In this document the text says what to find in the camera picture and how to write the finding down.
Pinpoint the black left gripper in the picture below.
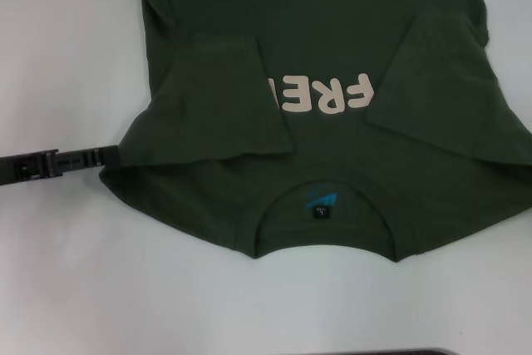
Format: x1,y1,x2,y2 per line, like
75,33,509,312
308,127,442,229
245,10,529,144
0,145,121,186

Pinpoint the dark green FREE! t-shirt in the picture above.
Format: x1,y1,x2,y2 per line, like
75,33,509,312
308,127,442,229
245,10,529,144
98,0,532,264

